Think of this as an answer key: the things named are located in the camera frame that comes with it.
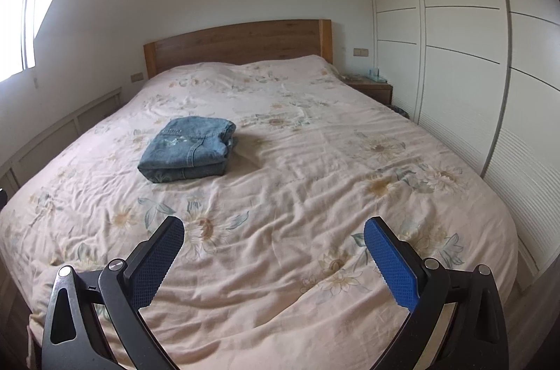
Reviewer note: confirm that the wooden nightstand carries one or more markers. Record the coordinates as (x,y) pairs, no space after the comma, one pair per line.
(376,91)

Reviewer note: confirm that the white wardrobe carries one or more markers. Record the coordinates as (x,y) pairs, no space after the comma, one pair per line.
(459,24)

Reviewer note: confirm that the glass item on nightstand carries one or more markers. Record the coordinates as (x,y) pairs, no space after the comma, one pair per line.
(377,75)

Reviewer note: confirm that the low white panelled cabinet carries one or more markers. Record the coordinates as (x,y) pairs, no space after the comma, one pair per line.
(87,116)

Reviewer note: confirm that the bed with floral bedspread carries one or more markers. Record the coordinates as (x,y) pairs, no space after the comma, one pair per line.
(306,160)

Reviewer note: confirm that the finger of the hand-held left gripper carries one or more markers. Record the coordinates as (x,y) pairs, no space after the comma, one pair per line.
(2,198)

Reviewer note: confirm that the wall switch plate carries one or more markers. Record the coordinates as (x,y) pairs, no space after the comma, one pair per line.
(137,77)
(361,52)

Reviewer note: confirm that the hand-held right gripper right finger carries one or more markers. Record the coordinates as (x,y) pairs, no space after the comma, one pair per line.
(393,265)

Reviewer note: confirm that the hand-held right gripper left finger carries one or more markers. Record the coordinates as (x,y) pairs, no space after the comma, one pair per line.
(157,265)

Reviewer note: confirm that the blue denim jacket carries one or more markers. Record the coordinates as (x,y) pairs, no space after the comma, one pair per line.
(188,147)

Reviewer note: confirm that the window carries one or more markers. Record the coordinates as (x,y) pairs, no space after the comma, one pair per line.
(17,24)

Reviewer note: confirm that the wooden headboard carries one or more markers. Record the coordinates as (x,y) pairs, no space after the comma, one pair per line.
(240,42)

